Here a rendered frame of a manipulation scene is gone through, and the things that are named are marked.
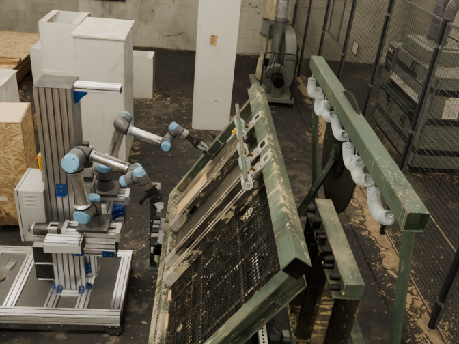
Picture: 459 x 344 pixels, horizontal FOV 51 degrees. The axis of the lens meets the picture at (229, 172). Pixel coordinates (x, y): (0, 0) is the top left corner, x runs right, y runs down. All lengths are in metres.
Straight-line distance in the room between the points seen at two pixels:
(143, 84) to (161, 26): 3.23
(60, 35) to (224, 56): 2.41
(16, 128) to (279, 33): 5.48
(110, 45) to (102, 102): 0.71
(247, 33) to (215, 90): 4.49
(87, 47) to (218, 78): 2.30
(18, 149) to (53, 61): 3.08
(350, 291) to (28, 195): 2.49
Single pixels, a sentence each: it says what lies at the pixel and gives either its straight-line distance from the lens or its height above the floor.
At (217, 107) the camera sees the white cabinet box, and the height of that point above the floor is 0.39.
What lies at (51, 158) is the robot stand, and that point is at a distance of 3.71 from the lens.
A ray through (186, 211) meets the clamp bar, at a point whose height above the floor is 1.09.
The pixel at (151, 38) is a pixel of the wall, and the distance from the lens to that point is 11.83.
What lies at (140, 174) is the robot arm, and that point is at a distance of 3.19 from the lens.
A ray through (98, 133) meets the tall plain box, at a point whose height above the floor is 0.54.
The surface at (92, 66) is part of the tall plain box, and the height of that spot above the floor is 1.40.
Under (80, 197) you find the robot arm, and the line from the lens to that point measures 3.47.
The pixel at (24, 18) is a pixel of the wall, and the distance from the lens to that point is 12.34.
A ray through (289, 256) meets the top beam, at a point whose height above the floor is 1.92.
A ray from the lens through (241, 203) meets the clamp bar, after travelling 3.00.
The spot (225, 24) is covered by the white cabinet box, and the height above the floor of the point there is 1.65.
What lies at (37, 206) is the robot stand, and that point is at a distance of 3.90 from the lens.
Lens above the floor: 3.23
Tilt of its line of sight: 30 degrees down
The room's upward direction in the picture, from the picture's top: 6 degrees clockwise
